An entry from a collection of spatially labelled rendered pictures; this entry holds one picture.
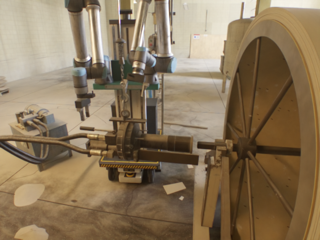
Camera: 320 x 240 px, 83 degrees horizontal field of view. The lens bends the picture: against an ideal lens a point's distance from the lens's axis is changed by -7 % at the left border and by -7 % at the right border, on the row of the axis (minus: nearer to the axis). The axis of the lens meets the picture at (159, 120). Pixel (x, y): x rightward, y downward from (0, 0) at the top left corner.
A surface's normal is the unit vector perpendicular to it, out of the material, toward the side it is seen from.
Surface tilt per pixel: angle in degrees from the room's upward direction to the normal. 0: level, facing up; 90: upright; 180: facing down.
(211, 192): 90
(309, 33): 32
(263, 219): 7
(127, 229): 0
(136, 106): 90
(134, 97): 90
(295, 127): 80
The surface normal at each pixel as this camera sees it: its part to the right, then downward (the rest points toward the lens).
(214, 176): -0.16, 0.38
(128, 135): 0.05, -0.32
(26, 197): 0.08, -0.80
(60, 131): 0.82, 0.22
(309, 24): -0.08, -0.61
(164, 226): 0.00, -0.92
